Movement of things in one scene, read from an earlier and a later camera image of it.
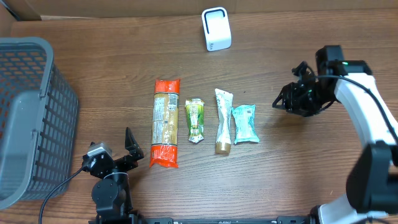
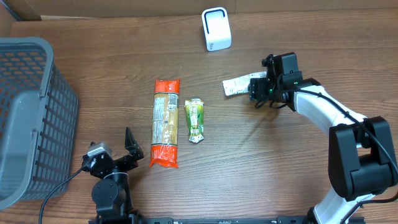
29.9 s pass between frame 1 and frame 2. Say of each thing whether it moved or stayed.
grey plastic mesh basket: stayed
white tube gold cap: moved
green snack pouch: stayed
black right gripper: moved
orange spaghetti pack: stayed
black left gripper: stayed
